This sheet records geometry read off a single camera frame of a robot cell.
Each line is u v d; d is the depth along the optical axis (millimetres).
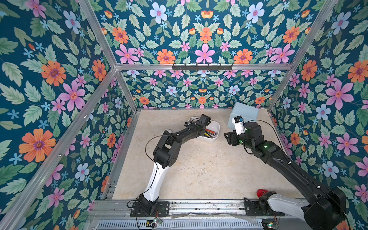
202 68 932
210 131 1041
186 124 960
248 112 978
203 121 821
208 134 1026
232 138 690
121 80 1005
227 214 723
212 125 1057
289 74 965
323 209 375
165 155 577
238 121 676
